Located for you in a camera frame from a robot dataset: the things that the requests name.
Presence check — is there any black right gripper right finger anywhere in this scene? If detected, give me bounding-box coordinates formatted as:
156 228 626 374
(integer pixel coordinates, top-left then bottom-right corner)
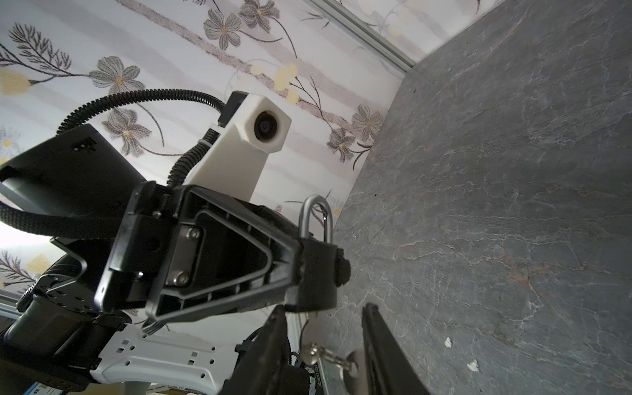
361 303 430 395

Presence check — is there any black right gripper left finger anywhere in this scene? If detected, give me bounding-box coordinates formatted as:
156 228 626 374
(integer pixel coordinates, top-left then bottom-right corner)
220 305 309 394

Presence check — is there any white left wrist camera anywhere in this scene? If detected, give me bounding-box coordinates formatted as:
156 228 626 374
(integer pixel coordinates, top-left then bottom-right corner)
184 91 292 202

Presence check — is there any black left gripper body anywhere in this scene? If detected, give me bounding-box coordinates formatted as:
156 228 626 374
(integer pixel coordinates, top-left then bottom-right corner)
94 181 197 313

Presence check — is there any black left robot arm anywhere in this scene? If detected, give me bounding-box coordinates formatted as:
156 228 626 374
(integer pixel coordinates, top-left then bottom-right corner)
1 125 351 394

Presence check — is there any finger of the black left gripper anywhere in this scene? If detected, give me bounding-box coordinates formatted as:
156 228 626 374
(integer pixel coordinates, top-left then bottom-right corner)
334 249 352 288
144 186 303 324

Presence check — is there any small black padlock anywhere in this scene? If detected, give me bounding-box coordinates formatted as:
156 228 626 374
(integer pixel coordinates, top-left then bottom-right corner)
285 195 337 313

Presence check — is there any black corrugated cable hose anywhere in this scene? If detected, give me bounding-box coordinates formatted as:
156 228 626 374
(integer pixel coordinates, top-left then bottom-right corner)
0 88 227 238

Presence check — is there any silver key bunch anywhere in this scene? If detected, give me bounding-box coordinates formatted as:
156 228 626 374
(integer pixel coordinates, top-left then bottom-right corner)
299 342 369 394

